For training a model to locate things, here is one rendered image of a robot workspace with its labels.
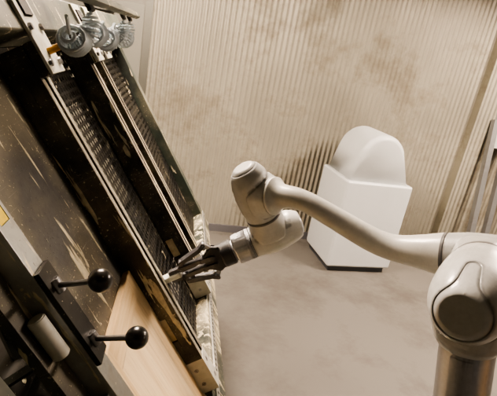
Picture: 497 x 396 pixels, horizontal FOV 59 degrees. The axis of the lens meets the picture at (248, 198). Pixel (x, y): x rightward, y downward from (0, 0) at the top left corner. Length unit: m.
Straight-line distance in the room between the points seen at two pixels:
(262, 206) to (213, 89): 3.28
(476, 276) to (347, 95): 3.94
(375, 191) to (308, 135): 0.94
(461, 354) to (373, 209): 3.43
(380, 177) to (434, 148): 1.18
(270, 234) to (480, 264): 0.56
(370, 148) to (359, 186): 0.35
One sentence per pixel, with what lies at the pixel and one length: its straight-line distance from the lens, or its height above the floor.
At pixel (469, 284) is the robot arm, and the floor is 1.61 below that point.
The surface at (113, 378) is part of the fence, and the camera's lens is 0.90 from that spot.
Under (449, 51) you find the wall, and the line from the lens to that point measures 5.12.
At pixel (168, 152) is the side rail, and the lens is 2.59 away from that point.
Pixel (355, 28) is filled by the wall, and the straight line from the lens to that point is 4.64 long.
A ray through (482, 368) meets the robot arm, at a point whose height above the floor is 1.44.
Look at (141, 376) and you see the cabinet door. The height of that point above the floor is 1.18.
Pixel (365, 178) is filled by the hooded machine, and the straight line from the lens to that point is 4.16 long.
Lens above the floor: 1.91
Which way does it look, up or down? 19 degrees down
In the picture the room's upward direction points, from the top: 10 degrees clockwise
